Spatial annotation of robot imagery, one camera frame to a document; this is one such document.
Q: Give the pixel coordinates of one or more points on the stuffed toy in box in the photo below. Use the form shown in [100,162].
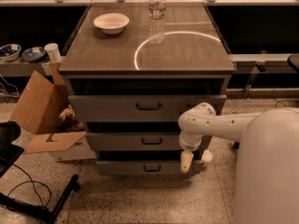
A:
[69,120]

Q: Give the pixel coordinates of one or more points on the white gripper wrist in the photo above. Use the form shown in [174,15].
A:
[190,145]

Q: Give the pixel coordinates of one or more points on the black stand left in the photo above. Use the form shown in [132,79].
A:
[9,153]

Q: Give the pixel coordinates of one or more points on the blue patterned bowl left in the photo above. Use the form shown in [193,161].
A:
[10,52]

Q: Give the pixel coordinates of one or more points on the grey top drawer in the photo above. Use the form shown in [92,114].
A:
[138,108]

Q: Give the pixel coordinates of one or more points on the grey drawer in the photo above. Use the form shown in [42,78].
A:
[138,108]
[138,167]
[133,141]

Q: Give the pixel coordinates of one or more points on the white paper cup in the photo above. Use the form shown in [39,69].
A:
[53,51]

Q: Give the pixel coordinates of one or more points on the open cardboard box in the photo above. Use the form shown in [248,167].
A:
[37,112]

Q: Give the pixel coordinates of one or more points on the blue patterned bowl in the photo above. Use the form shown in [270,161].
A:
[34,55]
[10,52]

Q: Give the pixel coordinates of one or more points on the grey bottom drawer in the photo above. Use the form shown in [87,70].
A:
[138,167]

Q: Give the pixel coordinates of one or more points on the grey drawer cabinet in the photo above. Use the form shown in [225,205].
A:
[190,61]

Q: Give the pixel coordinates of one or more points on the clear plastic water bottle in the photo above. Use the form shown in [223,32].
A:
[157,10]

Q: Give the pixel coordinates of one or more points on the metal shelf rail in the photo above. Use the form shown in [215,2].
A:
[269,59]

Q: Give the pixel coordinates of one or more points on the blue patterned bowl right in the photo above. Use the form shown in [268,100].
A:
[34,55]

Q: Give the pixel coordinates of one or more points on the white bowl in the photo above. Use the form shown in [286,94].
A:
[111,23]

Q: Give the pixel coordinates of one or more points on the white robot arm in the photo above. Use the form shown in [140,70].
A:
[267,166]

